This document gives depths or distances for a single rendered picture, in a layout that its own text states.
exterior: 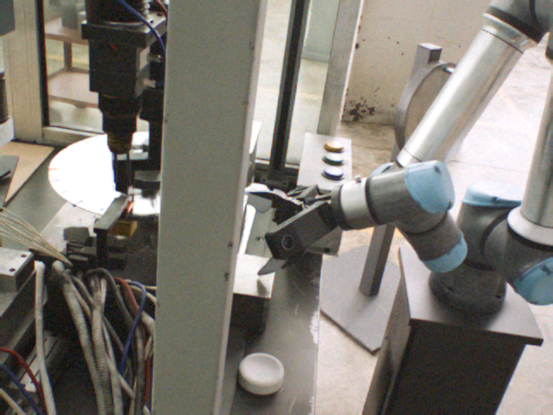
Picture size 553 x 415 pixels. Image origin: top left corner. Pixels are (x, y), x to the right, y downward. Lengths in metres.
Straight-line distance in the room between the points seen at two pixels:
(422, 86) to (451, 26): 2.23
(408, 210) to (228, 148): 0.60
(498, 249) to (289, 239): 0.39
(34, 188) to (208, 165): 1.16
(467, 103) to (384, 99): 3.22
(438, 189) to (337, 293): 1.59
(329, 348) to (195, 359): 1.82
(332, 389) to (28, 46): 1.34
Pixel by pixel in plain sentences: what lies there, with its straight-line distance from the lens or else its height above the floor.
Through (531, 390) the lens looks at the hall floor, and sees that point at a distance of 2.32.
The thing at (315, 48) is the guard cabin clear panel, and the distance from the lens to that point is 1.42.
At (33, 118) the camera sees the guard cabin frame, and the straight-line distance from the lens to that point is 1.63.
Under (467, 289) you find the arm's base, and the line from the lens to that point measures 1.20.
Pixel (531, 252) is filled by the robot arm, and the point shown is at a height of 0.96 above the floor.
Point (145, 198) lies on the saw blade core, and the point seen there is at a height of 0.95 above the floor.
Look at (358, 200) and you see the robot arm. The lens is 0.89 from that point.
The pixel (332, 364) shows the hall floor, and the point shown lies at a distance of 2.12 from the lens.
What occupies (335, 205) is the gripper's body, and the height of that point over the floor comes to 1.01.
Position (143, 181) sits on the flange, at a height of 0.96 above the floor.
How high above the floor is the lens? 1.43
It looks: 29 degrees down
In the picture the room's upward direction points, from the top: 8 degrees clockwise
